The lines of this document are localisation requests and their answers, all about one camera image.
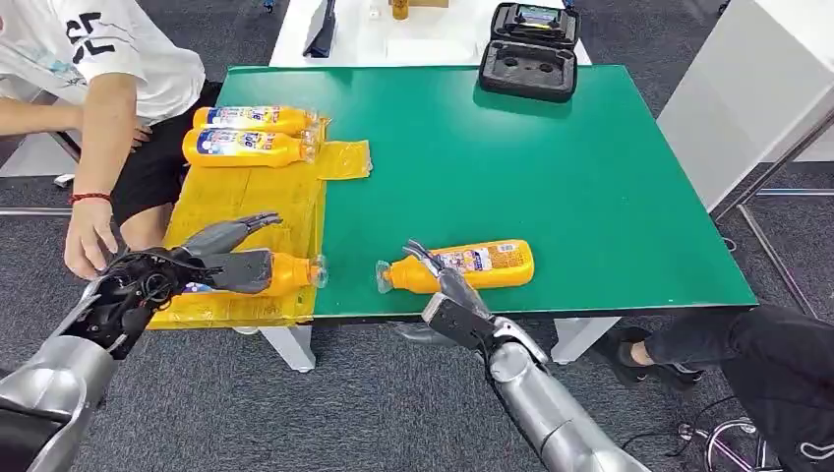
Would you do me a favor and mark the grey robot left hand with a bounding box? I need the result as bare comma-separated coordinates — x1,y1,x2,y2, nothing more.
165,211,283,296

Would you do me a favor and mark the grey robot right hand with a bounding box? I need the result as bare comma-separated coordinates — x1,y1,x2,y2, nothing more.
389,239,495,350

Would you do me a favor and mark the orange drink bottle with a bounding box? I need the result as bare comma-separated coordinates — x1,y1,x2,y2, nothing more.
192,105,321,137
181,127,321,169
376,239,536,296
182,250,329,300

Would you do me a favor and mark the yellow plastic sheet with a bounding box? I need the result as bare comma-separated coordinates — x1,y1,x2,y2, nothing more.
148,117,374,330

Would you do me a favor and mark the white table leg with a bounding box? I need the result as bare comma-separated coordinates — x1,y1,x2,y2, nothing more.
259,324,318,375
550,317,622,366

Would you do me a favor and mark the green table mat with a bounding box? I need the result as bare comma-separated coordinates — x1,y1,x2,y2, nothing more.
214,65,758,321

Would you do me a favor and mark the person in white shirt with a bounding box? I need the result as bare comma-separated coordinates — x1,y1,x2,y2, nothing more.
0,0,223,282

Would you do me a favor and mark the open black foam case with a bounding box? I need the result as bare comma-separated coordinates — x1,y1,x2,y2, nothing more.
477,1,581,104

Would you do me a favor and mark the dark flat device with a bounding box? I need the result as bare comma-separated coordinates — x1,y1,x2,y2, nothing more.
301,0,337,60

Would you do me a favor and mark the white table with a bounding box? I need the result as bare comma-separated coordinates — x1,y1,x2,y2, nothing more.
268,0,593,69

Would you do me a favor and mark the chrome chair base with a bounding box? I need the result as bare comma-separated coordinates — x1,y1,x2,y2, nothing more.
677,416,783,472

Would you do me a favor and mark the person in black clothes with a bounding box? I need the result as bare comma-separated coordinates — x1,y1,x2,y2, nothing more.
602,304,834,472

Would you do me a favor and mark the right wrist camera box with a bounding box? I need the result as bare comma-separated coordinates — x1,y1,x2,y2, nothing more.
421,293,498,354

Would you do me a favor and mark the grey metal frame table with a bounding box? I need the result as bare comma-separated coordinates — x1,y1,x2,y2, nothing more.
0,130,83,219

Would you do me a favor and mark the black floor cable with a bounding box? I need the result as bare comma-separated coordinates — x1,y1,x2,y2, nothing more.
619,397,745,472

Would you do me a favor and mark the pale table with metal frame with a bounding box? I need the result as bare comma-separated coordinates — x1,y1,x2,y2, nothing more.
656,0,834,318

